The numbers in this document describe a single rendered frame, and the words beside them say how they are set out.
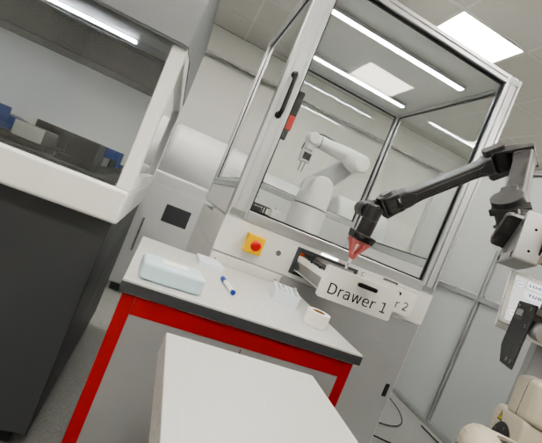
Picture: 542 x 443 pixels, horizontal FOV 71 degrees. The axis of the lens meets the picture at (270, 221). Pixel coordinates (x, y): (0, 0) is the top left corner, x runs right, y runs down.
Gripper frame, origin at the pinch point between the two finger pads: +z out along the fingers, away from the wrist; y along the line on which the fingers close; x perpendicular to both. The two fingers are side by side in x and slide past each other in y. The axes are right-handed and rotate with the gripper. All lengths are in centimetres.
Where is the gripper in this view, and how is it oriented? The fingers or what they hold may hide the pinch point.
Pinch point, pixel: (351, 256)
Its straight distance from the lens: 140.8
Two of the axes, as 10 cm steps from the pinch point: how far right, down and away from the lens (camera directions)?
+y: -1.7, -2.2, 9.6
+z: -4.1, 9.0, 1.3
